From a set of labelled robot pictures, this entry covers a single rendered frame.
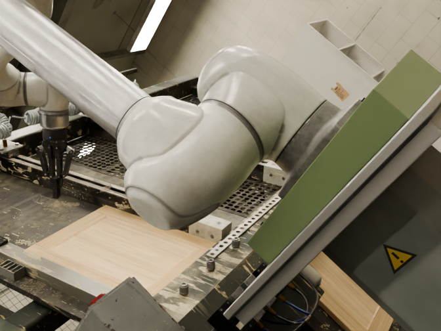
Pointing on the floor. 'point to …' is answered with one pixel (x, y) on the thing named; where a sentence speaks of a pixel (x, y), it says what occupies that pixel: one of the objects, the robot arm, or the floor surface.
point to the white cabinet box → (335, 64)
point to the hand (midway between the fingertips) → (56, 187)
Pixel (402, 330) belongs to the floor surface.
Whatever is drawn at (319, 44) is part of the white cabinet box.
